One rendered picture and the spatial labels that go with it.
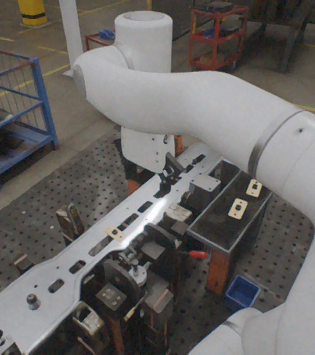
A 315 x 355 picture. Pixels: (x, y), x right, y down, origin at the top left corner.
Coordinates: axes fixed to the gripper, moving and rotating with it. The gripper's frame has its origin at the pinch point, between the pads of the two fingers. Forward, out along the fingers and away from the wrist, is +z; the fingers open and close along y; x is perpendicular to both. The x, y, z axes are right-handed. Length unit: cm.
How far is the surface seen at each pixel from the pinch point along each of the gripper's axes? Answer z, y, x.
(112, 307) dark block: 32.9, 1.1, 13.7
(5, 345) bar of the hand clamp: 23.3, 8.1, 35.5
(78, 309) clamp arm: 34.2, 8.1, 19.0
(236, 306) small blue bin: 69, -19, -27
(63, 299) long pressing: 45, 19, 17
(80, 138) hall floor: 145, 214, -143
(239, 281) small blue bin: 69, -15, -37
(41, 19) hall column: 131, 638, -407
